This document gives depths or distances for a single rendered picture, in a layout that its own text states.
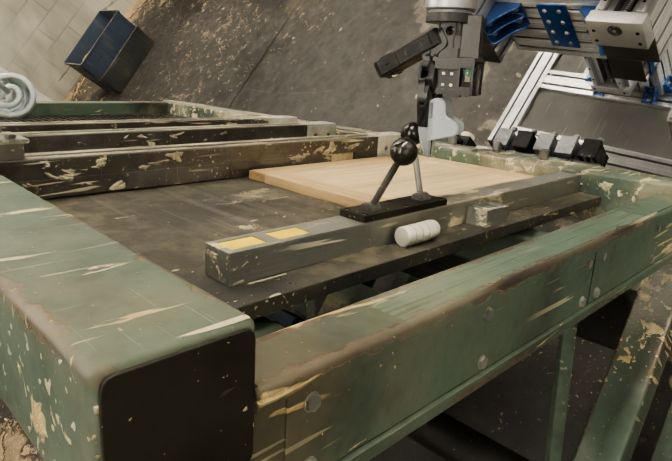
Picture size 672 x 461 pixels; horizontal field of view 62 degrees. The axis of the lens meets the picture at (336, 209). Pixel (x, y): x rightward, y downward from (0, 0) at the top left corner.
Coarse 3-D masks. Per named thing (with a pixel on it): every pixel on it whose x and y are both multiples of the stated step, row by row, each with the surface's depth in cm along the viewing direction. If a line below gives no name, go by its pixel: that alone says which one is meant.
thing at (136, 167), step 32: (0, 128) 94; (0, 160) 90; (32, 160) 93; (64, 160) 96; (96, 160) 100; (128, 160) 104; (160, 160) 109; (192, 160) 114; (224, 160) 119; (256, 160) 125; (288, 160) 132; (320, 160) 139; (32, 192) 94; (64, 192) 97; (96, 192) 101
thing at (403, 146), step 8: (392, 144) 75; (400, 144) 74; (408, 144) 74; (392, 152) 75; (400, 152) 74; (408, 152) 74; (416, 152) 75; (400, 160) 75; (408, 160) 75; (392, 168) 77; (392, 176) 78; (384, 184) 78; (376, 192) 80; (376, 200) 80; (360, 208) 81; (368, 208) 80; (376, 208) 81
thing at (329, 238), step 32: (480, 192) 102; (512, 192) 106; (544, 192) 116; (576, 192) 128; (320, 224) 76; (352, 224) 76; (384, 224) 81; (448, 224) 93; (224, 256) 63; (256, 256) 65; (288, 256) 69; (320, 256) 73
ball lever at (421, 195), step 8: (408, 128) 88; (416, 128) 88; (408, 136) 88; (416, 136) 88; (416, 144) 89; (416, 160) 89; (416, 168) 89; (416, 176) 89; (416, 184) 90; (424, 192) 90; (424, 200) 89
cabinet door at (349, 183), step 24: (288, 168) 127; (312, 168) 129; (336, 168) 132; (360, 168) 134; (384, 168) 136; (408, 168) 138; (432, 168) 140; (456, 168) 142; (480, 168) 142; (312, 192) 109; (336, 192) 105; (360, 192) 106; (384, 192) 109; (408, 192) 110; (432, 192) 112
